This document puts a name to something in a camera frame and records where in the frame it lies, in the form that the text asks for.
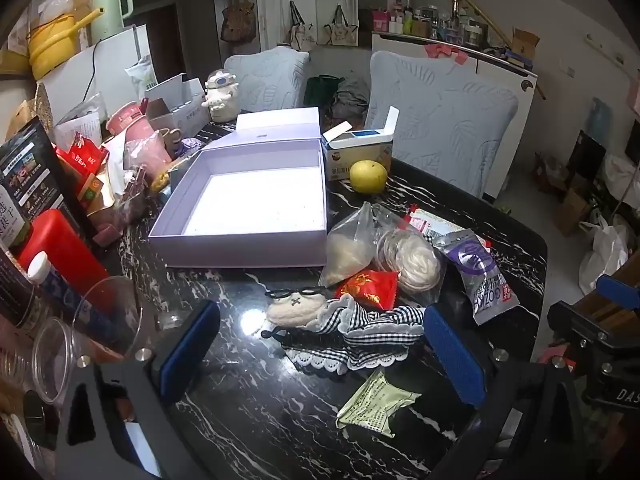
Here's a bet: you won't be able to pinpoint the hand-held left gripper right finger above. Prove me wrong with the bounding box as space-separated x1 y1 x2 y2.
422 304 586 480

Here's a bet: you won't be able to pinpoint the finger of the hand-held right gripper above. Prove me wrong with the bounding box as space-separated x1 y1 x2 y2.
547 301 618 361
595 274 640 306

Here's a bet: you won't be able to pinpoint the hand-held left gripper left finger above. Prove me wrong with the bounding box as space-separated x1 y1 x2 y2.
55 300 223 480

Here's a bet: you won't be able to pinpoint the black white gingham scrunchie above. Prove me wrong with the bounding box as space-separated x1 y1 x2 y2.
370 305 428 333

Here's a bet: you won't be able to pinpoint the purple and white packet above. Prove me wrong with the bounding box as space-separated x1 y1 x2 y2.
432 228 521 326

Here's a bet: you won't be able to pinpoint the pale green sachet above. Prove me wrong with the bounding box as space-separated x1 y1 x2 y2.
335 370 423 436

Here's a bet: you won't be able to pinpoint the clear bag of white noodles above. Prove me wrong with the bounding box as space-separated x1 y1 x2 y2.
372 205 448 295

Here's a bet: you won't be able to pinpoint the red snack packet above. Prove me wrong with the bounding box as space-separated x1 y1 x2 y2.
334 269 400 311

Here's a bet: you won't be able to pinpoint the white plush with black glasses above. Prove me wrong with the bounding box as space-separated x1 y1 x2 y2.
264 285 331 333

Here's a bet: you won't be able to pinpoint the red and white packet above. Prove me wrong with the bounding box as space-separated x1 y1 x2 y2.
402 205 493 251

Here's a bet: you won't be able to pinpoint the clear bag of white powder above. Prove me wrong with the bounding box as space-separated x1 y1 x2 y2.
318 201 381 288

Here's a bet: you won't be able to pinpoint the lavender gift box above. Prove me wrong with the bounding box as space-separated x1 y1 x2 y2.
148 139 328 268

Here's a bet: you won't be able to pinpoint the brown wooden chair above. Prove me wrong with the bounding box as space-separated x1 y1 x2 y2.
572 265 640 328

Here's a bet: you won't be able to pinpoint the white plastic bag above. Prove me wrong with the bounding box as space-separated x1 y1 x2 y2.
579 207 633 296

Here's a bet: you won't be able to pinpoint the clear plastic cup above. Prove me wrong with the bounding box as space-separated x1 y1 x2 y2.
72 275 143 363
31 316 81 405

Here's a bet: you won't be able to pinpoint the cardboard boxes on floor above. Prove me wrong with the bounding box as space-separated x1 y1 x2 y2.
552 185 596 238

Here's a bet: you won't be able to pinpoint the blue bottle with white cap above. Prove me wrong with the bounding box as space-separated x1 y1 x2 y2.
27 251 113 331

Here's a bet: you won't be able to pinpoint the red plastic container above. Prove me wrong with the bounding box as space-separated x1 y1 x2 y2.
17 208 113 311

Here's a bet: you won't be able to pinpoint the yellow citrus fruit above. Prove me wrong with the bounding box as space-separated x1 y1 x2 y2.
348 160 390 194

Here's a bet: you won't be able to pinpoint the brown mug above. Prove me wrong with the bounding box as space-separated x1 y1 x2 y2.
157 127 183 156

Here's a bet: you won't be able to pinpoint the printed carton box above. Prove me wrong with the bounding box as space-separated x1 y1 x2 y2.
321 137 394 181

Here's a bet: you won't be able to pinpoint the red snack bag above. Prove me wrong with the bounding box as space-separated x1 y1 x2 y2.
55 132 108 176

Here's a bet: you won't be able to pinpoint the pink jug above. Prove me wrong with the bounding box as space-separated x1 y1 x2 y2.
105 100 173 171

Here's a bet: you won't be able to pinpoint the black printed pouch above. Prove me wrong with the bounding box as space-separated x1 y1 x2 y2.
0 116 96 241

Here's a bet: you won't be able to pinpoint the large pale blue covered chair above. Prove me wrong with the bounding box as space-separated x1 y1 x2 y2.
364 50 521 201

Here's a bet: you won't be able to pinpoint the lavender box lid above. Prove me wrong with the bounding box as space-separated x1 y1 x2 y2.
235 107 321 148

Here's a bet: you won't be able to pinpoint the open white cardboard box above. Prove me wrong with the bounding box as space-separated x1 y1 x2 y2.
145 74 211 133

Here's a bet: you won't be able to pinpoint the white robot figurine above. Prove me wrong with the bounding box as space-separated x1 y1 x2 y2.
201 69 241 123

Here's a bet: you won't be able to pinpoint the open brown cardboard box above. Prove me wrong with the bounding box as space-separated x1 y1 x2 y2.
510 29 541 63

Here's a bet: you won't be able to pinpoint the small pale blue covered chair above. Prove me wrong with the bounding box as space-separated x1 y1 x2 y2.
223 46 311 113

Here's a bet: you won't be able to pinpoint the grey clothes pile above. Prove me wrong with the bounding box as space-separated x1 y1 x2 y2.
332 77 371 118

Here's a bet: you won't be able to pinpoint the green and white pouch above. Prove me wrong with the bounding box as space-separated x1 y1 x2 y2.
125 55 158 101

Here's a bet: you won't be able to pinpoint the bamboo pole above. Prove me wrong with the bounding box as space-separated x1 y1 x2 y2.
425 0 546 101

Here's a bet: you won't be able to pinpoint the dark green bag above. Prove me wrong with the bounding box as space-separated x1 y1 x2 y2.
304 75 346 108

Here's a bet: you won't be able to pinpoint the pink cloth bow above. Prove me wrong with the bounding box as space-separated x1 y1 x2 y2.
424 42 468 66

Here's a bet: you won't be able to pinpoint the white refrigerator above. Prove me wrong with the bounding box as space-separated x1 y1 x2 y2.
37 24 151 126

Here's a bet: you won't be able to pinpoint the row of bottles and jars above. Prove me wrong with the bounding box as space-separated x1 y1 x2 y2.
371 2 501 51

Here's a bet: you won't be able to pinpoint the brown patterned tote bag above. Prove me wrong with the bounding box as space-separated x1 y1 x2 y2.
220 0 257 43

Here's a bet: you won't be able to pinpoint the yellow pot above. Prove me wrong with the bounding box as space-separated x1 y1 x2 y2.
26 7 103 81

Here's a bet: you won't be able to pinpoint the beige tote bag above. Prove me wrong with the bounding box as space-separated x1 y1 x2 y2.
322 4 360 47
287 0 318 51

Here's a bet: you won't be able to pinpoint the pale green electric kettle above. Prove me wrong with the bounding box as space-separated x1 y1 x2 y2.
90 0 135 43

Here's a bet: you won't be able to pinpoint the black power cable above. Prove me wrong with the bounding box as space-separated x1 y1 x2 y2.
82 35 108 106

